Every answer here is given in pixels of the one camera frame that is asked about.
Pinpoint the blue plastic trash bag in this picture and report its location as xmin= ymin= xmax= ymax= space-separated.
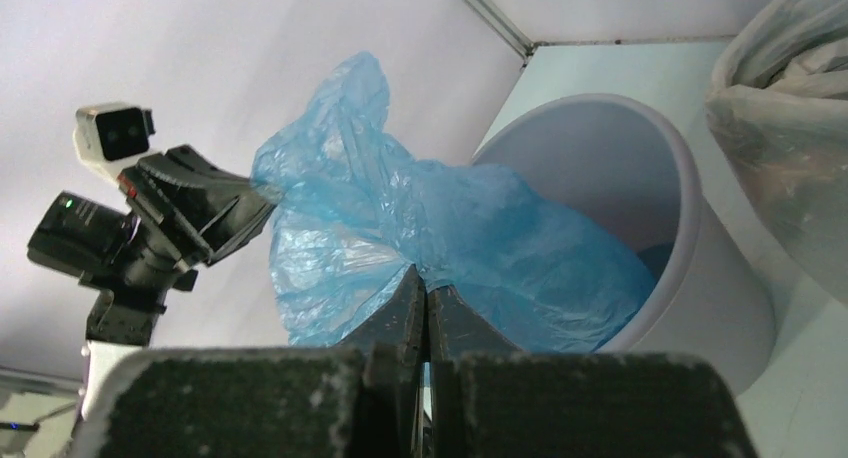
xmin=251 ymin=52 xmax=656 ymax=352

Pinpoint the left aluminium frame post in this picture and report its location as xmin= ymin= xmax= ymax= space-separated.
xmin=461 ymin=0 xmax=537 ymax=66

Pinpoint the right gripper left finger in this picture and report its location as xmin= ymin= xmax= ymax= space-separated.
xmin=69 ymin=268 xmax=426 ymax=457

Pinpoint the clear full trash bag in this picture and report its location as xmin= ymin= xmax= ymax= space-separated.
xmin=705 ymin=0 xmax=847 ymax=301

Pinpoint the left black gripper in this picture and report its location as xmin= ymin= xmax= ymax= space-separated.
xmin=118 ymin=145 xmax=273 ymax=270

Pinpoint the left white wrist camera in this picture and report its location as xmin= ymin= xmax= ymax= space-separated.
xmin=72 ymin=102 xmax=157 ymax=186

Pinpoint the grey plastic trash bin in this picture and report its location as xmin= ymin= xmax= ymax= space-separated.
xmin=473 ymin=94 xmax=776 ymax=394

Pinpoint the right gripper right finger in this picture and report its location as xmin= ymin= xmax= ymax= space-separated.
xmin=427 ymin=287 xmax=756 ymax=457

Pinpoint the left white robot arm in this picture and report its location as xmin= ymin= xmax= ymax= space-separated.
xmin=27 ymin=145 xmax=273 ymax=418

